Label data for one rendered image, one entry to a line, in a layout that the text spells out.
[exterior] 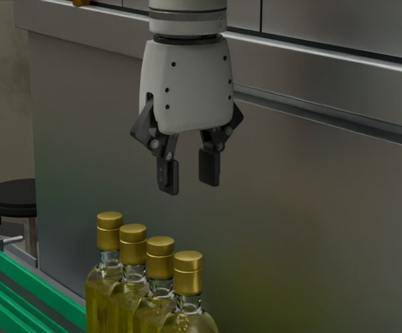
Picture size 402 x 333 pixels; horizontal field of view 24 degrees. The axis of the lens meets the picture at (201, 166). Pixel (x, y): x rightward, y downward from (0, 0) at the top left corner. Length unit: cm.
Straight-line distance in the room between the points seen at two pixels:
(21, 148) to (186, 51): 390
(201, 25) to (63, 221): 78
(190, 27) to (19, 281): 75
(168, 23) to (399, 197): 30
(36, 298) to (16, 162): 336
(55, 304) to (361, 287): 60
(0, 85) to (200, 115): 387
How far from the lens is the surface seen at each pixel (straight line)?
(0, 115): 492
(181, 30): 101
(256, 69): 116
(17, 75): 482
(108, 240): 125
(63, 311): 152
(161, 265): 116
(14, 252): 192
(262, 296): 122
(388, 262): 104
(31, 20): 166
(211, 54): 104
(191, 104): 104
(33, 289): 160
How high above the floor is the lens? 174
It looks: 16 degrees down
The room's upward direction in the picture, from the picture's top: straight up
